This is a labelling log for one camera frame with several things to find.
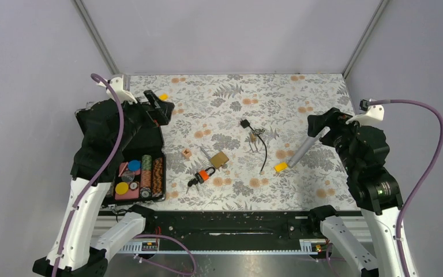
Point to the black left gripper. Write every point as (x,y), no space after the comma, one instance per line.
(162,110)

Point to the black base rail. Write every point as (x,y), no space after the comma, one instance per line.
(229,232)

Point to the large brass padlock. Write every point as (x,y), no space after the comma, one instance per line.
(218,161)

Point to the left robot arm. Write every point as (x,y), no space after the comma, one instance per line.
(75,252)

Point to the black poker chip case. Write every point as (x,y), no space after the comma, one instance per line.
(136,171)

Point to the wooden letter cube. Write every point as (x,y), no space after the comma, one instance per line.
(187,153)

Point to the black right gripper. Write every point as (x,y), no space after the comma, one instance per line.
(333,118)

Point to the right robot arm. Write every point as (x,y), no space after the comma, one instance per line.
(362,150)

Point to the small orange black padlock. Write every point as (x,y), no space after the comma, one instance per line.
(200,177)

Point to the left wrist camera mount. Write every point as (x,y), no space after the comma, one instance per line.
(120,83)

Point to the grey marker yellow cap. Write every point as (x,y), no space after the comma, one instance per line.
(301,152)

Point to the floral table cloth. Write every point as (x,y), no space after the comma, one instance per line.
(216,111)

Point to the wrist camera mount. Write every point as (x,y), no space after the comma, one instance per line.
(120,83)
(370,116)

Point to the yellow block near case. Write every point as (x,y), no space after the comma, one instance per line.
(163,97)

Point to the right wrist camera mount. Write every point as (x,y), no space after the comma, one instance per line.
(370,116)

